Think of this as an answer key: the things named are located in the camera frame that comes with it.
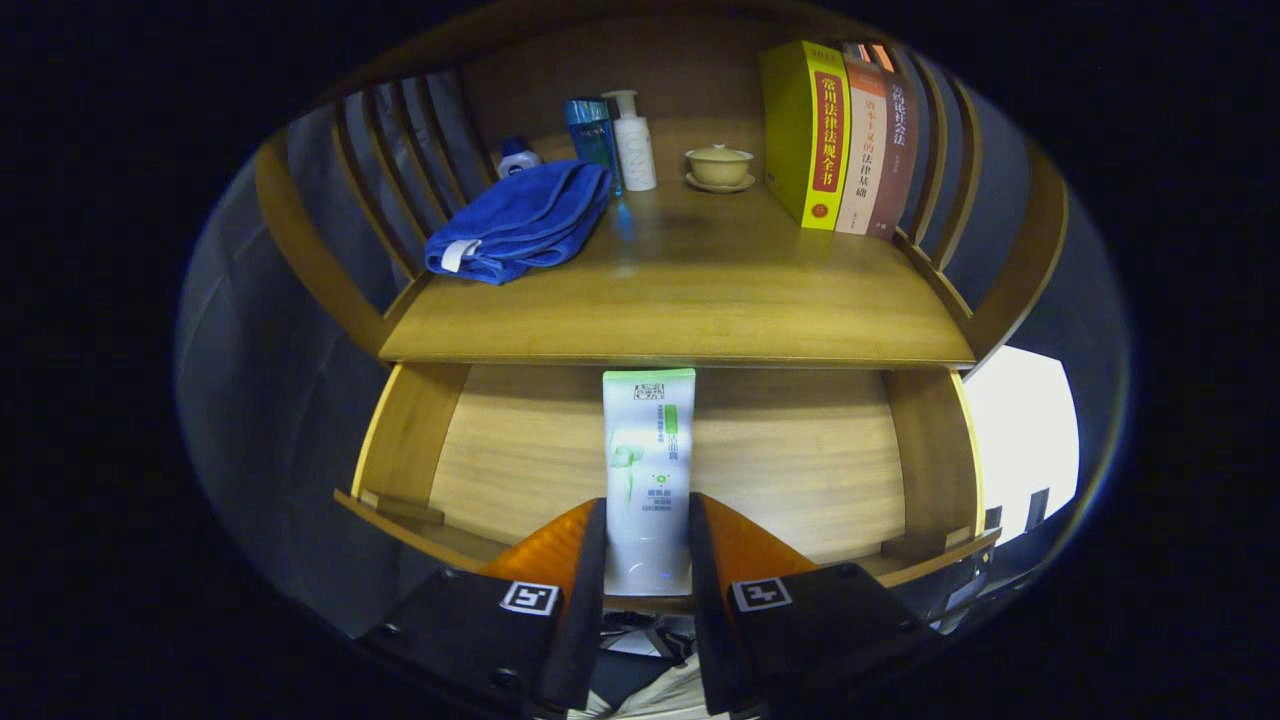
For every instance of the white pump bottle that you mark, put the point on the white pump bottle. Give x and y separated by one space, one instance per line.
636 150

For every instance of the white green tube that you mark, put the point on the white green tube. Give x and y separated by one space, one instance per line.
648 450

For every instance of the person's beige trousers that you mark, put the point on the person's beige trousers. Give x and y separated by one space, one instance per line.
650 695

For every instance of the wooden drawer with black knob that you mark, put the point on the wooden drawer with black knob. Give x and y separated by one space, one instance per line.
520 450

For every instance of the white side cabinet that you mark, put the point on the white side cabinet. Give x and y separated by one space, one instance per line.
1020 430

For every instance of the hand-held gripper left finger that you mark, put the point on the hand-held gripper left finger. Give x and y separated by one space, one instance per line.
585 620

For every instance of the small white blue-capped bottle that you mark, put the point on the small white blue-capped bottle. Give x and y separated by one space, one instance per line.
518 160

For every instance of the wooden countertop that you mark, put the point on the wooden countertop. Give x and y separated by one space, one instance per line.
700 290

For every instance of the brown book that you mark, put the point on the brown book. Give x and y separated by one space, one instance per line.
895 160

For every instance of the cream orange book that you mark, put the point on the cream orange book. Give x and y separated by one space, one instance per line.
865 160

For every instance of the thick yellow book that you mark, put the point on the thick yellow book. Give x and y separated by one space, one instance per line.
800 130

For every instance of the teal blue bottle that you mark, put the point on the teal blue bottle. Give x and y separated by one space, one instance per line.
590 135

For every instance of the folded blue towel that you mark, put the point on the folded blue towel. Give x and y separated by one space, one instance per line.
520 220

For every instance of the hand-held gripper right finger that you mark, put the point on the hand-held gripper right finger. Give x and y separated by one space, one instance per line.
708 620

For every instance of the beige lidded teacup with saucer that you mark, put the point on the beige lidded teacup with saucer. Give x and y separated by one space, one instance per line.
720 165

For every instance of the small black block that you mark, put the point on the small black block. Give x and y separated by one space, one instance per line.
1037 508
993 518

